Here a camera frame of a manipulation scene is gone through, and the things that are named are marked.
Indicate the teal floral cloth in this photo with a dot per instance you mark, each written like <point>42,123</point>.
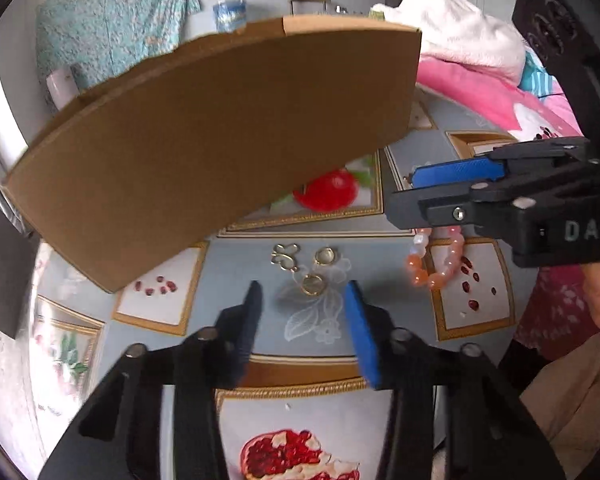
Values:
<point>115,15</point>

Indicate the blue water bottle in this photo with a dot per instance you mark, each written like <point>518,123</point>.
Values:
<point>230,15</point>

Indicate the person's beige garment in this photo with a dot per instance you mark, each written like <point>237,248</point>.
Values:
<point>580,410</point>

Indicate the white roll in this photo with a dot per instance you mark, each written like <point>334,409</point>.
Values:
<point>62,87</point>

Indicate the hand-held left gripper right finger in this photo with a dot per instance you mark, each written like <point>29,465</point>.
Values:
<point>362,330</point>

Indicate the fruit print tablecloth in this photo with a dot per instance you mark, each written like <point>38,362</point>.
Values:
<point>310,410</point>

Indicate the gold looped pendant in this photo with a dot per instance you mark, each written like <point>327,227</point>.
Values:
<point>282,257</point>

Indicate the white fluffy towel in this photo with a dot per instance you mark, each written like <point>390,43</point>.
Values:
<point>455,25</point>

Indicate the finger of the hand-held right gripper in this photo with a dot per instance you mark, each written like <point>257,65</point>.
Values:
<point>455,170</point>
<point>430,210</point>

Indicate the grey cabinet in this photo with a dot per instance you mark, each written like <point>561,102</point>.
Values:
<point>5,275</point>

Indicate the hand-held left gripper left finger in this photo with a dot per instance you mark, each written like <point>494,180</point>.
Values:
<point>250,325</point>

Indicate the brown cardboard box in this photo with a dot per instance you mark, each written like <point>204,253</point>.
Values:
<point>220,145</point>

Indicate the teal striped cloth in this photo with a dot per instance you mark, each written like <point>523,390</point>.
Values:
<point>540,77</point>

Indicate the pink floral blanket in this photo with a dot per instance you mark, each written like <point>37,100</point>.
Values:
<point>470,90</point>

